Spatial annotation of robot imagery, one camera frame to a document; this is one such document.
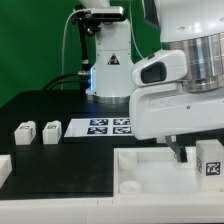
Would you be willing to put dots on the black camera on pole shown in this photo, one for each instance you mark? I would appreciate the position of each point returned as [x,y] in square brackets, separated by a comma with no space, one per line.
[89,21]

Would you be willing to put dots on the white left fence block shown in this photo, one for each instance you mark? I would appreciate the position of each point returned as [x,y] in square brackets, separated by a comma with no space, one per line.
[5,168]

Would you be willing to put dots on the white sheet with fiducial tags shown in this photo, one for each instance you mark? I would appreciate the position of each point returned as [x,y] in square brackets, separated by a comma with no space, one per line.
[99,127]

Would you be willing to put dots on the white square tabletop part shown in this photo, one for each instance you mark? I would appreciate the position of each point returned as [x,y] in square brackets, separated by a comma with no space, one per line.
[154,176]

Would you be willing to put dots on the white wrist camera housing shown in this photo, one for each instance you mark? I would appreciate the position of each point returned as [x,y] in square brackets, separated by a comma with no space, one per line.
[163,66]

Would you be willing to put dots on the white front fence rail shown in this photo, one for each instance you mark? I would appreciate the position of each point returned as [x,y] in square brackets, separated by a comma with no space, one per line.
[56,211]

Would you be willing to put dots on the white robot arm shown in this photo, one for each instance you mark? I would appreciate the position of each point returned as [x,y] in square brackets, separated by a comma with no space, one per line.
[195,27]

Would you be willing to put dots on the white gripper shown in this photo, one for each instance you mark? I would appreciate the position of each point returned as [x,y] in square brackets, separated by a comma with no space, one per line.
[165,110]

